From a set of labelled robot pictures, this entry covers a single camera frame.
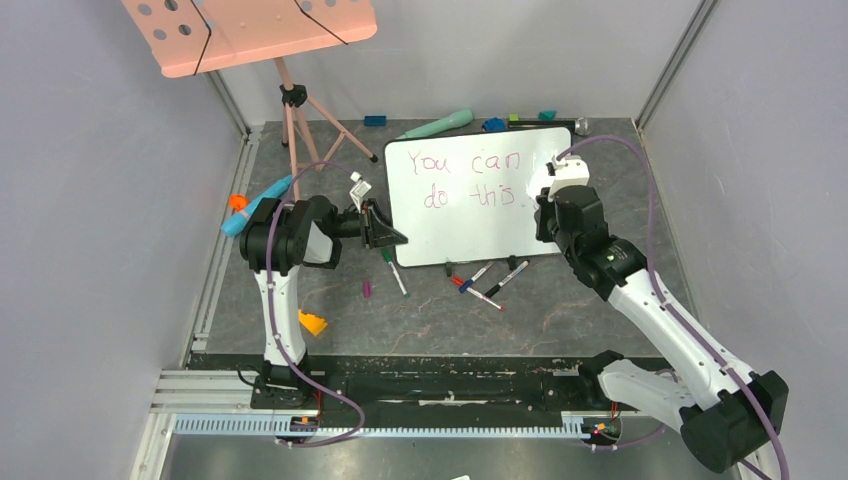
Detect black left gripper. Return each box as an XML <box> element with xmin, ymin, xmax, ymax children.
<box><xmin>328</xmin><ymin>198</ymin><xmax>408</xmax><ymax>250</ymax></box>

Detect white whiteboard black frame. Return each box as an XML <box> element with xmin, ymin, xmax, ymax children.
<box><xmin>384</xmin><ymin>127</ymin><xmax>572</xmax><ymax>267</ymax></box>

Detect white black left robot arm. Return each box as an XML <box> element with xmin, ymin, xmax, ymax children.
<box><xmin>239</xmin><ymin>195</ymin><xmax>409</xmax><ymax>368</ymax></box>

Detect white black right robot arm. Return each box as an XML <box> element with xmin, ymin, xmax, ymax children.
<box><xmin>534</xmin><ymin>185</ymin><xmax>789</xmax><ymax>478</ymax></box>

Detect green whiteboard marker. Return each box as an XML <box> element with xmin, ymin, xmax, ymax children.
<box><xmin>381</xmin><ymin>248</ymin><xmax>410</xmax><ymax>298</ymax></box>

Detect black whiteboard marker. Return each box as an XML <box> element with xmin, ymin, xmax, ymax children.
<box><xmin>485</xmin><ymin>260</ymin><xmax>530</xmax><ymax>298</ymax></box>

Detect red whiteboard marker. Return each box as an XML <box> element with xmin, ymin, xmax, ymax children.
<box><xmin>451</xmin><ymin>276</ymin><xmax>505</xmax><ymax>312</ymax></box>

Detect blue whiteboard marker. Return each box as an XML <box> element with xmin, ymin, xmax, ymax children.
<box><xmin>459</xmin><ymin>260</ymin><xmax>495</xmax><ymax>293</ymax></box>

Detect blue rectangular block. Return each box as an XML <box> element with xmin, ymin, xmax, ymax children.
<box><xmin>363</xmin><ymin>115</ymin><xmax>388</xmax><ymax>127</ymax></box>

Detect blue toy brick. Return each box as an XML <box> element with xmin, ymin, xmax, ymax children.
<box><xmin>482</xmin><ymin>117</ymin><xmax>508</xmax><ymax>132</ymax></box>

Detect yellow stepped wedge block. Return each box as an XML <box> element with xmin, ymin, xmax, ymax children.
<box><xmin>298</xmin><ymin>310</ymin><xmax>328</xmax><ymax>337</ymax></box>

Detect teal flat piece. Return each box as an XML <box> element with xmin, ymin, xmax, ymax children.
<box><xmin>397</xmin><ymin>109</ymin><xmax>474</xmax><ymax>140</ymax></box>

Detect orange small toy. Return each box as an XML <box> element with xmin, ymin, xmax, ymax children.
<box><xmin>228</xmin><ymin>194</ymin><xmax>249</xmax><ymax>212</ymax></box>

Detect pink music stand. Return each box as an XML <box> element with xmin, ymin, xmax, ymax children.
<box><xmin>120</xmin><ymin>0</ymin><xmax>379</xmax><ymax>223</ymax></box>

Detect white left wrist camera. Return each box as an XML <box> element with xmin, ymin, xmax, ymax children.
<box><xmin>349</xmin><ymin>171</ymin><xmax>372</xmax><ymax>211</ymax></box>

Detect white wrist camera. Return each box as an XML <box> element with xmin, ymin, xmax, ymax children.
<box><xmin>546</xmin><ymin>155</ymin><xmax>590</xmax><ymax>201</ymax></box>
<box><xmin>349</xmin><ymin>171</ymin><xmax>372</xmax><ymax>211</ymax></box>

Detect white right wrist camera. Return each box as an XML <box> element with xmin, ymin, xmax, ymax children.
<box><xmin>546</xmin><ymin>155</ymin><xmax>590</xmax><ymax>201</ymax></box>

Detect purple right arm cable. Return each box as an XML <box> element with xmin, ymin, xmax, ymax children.
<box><xmin>553</xmin><ymin>134</ymin><xmax>791</xmax><ymax>480</ymax></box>

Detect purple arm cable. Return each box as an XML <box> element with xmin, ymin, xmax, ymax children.
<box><xmin>263</xmin><ymin>158</ymin><xmax>368</xmax><ymax>450</ymax></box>
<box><xmin>553</xmin><ymin>134</ymin><xmax>791</xmax><ymax>480</ymax></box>

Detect blue toy recorder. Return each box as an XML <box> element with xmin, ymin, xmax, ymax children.
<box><xmin>220</xmin><ymin>175</ymin><xmax>293</xmax><ymax>238</ymax></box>

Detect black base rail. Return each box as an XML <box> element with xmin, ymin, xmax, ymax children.
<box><xmin>246</xmin><ymin>355</ymin><xmax>614</xmax><ymax>429</ymax></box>

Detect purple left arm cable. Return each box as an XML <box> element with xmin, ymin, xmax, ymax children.
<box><xmin>263</xmin><ymin>158</ymin><xmax>368</xmax><ymax>450</ymax></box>

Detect aluminium frame rails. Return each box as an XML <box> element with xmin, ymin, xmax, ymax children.
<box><xmin>153</xmin><ymin>368</ymin><xmax>635</xmax><ymax>426</ymax></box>

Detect white toothed cable rail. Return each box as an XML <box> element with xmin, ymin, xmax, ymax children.
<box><xmin>173</xmin><ymin>413</ymin><xmax>619</xmax><ymax>440</ymax></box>

